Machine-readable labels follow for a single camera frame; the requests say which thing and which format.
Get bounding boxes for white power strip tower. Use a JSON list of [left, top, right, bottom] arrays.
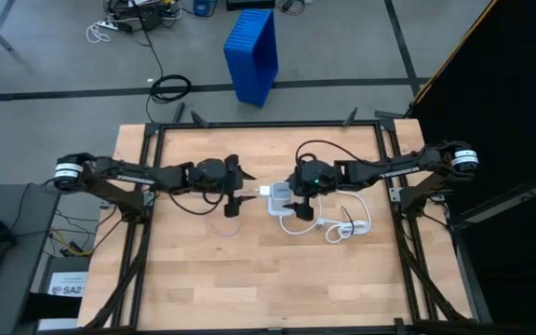
[[267, 181, 296, 218]]

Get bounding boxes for yellow and black floor cables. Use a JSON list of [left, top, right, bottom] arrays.
[[48, 208, 125, 260]]

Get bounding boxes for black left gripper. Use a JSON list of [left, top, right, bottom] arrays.
[[223, 154, 259, 219]]

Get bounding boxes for blue plastic bin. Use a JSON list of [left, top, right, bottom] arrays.
[[222, 7, 279, 109]]

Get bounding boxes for dark grey desk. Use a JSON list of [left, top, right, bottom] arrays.
[[0, 183, 63, 335]]

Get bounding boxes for small blue floor item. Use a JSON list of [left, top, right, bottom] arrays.
[[192, 0, 212, 18]]

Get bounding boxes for black partition with yellow edge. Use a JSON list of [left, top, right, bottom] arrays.
[[407, 0, 536, 335]]

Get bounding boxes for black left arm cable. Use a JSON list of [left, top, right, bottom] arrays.
[[167, 188, 227, 216]]

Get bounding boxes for black cable tie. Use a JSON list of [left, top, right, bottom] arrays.
[[340, 204, 355, 235]]

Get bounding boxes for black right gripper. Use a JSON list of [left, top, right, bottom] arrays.
[[282, 194, 317, 222]]

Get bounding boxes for white power strip cord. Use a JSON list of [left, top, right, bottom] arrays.
[[278, 190, 373, 245]]

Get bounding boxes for white paper sign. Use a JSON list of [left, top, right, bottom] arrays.
[[47, 271, 88, 299]]

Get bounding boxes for black coiled floor cable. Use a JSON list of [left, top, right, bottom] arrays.
[[144, 27, 193, 125]]

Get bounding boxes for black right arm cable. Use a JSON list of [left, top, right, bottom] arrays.
[[294, 139, 367, 164]]

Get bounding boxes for white floor power strip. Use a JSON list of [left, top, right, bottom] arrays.
[[85, 17, 132, 46]]

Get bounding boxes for black floor box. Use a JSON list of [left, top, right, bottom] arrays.
[[224, 0, 277, 11]]

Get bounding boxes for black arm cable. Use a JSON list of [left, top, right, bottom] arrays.
[[294, 139, 367, 164], [167, 188, 227, 216]]

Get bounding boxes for black floor electronics pile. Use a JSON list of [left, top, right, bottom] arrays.
[[104, 0, 183, 33]]

